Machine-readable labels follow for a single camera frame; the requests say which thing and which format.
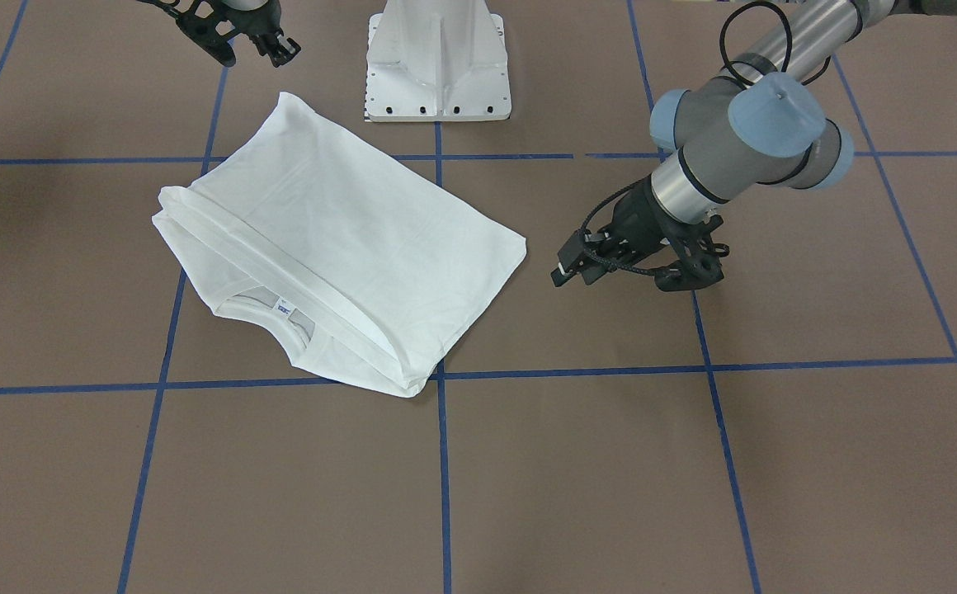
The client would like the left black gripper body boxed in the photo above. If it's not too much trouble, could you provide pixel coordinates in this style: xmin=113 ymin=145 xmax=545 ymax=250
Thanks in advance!
xmin=582 ymin=177 xmax=728 ymax=292

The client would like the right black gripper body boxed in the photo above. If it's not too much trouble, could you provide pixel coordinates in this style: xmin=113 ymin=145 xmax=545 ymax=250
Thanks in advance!
xmin=146 ymin=1 xmax=284 ymax=68

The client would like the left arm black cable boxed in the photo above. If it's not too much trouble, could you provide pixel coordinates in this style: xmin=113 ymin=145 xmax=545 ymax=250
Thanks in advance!
xmin=577 ymin=0 xmax=834 ymax=277

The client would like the white camera stand post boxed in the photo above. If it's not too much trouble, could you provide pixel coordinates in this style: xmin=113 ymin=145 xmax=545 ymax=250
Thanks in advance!
xmin=363 ymin=1 xmax=512 ymax=123

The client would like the white printed t-shirt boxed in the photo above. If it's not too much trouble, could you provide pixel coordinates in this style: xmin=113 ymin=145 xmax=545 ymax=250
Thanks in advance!
xmin=152 ymin=92 xmax=526 ymax=398

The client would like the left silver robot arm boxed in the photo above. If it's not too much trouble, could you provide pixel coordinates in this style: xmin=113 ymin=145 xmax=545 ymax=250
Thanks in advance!
xmin=550 ymin=1 xmax=957 ymax=292

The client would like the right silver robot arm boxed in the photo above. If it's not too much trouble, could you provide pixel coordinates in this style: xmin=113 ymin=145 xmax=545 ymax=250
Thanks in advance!
xmin=146 ymin=1 xmax=301 ymax=68

